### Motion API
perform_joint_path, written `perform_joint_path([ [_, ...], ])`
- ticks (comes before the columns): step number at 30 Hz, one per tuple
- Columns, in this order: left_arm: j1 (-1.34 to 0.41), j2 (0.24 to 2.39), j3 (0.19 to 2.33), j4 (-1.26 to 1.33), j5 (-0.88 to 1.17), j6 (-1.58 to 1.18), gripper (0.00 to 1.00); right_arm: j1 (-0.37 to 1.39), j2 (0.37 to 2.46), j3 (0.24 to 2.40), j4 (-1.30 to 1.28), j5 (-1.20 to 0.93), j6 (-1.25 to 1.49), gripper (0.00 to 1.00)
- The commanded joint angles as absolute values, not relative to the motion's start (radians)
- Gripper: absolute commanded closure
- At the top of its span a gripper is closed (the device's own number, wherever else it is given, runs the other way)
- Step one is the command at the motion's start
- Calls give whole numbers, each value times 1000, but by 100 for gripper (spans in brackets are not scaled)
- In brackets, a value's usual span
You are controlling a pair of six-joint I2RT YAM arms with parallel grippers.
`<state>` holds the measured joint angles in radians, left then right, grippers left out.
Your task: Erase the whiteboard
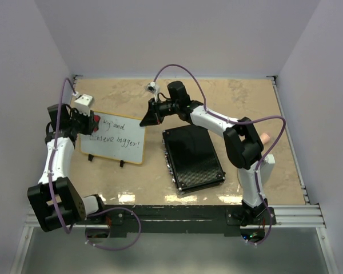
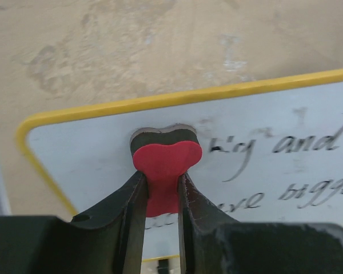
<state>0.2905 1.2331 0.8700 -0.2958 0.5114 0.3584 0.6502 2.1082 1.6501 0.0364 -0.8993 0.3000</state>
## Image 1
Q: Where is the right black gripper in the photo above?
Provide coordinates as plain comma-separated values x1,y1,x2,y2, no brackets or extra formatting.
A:
140,98,179,128

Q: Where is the red whiteboard eraser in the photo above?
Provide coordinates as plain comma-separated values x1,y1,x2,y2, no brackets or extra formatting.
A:
93,115,100,132

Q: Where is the yellow framed whiteboard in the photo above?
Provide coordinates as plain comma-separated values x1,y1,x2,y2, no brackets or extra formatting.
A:
79,112,146,165

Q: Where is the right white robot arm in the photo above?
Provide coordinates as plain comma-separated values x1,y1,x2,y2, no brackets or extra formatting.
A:
139,81,275,226

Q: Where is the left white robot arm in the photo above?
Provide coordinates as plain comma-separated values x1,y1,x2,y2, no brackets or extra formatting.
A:
27,103,107,232

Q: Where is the black hard case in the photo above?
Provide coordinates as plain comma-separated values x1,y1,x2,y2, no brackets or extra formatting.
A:
162,125,225,195

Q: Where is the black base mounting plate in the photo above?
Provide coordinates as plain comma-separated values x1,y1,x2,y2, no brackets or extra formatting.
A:
77,205,277,237

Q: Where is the pink cylindrical tube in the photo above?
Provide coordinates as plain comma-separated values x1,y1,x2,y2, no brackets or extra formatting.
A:
260,132,270,144

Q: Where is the grey white tape dispenser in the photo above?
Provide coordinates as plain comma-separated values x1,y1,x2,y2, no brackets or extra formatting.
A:
237,154,276,186

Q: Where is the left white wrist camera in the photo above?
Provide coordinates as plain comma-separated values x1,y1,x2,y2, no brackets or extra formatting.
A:
74,92,94,116

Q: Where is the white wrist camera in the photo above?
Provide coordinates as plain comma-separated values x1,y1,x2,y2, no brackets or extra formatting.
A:
145,82,160,102
74,92,94,116

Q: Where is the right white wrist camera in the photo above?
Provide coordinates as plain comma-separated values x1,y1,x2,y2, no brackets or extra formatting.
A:
145,82,160,102

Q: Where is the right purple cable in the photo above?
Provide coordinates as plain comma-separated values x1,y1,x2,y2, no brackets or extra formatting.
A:
154,65,286,246

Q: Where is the aluminium front rail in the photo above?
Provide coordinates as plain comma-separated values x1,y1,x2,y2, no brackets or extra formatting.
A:
25,204,327,229

